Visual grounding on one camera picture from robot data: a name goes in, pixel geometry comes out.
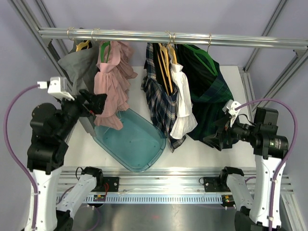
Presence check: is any green hanger of pink skirt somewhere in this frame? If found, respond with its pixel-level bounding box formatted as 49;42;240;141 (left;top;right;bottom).
100;41;111;63

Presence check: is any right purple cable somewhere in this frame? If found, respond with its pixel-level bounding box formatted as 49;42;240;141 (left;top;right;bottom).
236;98;298;231

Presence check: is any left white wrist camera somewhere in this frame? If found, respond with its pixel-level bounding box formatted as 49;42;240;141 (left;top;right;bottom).
37;77;75;101

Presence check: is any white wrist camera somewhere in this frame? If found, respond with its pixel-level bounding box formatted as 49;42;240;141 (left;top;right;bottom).
222;100;241;128
37;77;75;101

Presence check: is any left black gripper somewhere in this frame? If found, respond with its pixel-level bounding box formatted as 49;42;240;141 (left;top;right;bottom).
57;88;108;139

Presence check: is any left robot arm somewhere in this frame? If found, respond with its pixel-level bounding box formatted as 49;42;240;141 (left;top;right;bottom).
27;90;107;231

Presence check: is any dark green plaid skirt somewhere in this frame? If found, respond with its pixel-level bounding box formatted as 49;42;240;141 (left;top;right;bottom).
175;44;234;143

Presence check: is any yellow hanger of plaid skirt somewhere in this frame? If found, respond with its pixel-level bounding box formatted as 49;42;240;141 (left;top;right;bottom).
158;43;173;95

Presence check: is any purple cable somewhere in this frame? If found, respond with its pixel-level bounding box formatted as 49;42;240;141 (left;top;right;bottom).
4;85;40;231
236;98;298;231

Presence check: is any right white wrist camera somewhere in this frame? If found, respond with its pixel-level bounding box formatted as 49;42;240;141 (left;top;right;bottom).
222;100;241;128

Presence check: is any slotted cable duct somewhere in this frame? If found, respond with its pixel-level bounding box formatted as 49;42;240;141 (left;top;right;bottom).
83;193;222;204

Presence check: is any white pleated skirt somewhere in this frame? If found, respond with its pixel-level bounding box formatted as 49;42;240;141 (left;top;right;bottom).
169;51;198;139

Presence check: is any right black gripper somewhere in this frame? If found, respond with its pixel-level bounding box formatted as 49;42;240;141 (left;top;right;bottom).
204;113;259;150

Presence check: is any yellow hanger of grey skirt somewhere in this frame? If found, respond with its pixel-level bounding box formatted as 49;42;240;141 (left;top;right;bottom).
67;27;90;52

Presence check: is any yellow hanger of white skirt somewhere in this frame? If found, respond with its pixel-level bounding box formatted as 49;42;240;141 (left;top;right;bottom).
166;31;178;64

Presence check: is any aluminium hanging rail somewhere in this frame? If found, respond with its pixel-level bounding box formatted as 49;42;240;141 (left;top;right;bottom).
38;27;308;51

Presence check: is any grey skirt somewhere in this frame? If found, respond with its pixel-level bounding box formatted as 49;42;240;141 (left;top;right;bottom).
57;43;99;138

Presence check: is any navy plaid skirt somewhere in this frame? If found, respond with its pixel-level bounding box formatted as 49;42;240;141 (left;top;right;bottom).
141;43;186;152

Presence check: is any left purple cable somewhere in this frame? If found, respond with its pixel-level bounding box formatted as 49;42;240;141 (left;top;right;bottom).
4;85;40;231

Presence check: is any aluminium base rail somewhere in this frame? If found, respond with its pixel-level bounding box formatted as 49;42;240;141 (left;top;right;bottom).
57;167;294;194

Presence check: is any teal plastic bin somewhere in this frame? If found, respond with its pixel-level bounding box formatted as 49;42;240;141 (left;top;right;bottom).
93;109;166;172

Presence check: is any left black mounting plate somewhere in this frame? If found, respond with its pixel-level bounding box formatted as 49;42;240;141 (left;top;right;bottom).
93;177;120;193

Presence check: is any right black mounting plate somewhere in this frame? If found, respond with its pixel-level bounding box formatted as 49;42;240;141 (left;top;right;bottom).
198;177;230;193

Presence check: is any pink pleated skirt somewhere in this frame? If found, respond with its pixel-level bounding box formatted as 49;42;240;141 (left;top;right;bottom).
94;41;138;130

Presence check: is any black mounting plate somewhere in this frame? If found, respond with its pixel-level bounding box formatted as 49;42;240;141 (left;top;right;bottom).
93;177;120;193
198;177;230;193

